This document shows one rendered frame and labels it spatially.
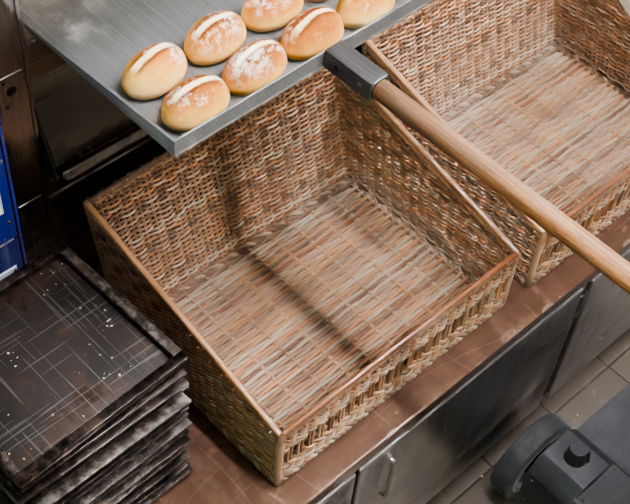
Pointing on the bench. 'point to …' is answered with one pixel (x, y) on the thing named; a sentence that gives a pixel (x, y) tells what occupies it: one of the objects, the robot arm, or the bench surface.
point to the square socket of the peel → (353, 69)
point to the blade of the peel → (129, 41)
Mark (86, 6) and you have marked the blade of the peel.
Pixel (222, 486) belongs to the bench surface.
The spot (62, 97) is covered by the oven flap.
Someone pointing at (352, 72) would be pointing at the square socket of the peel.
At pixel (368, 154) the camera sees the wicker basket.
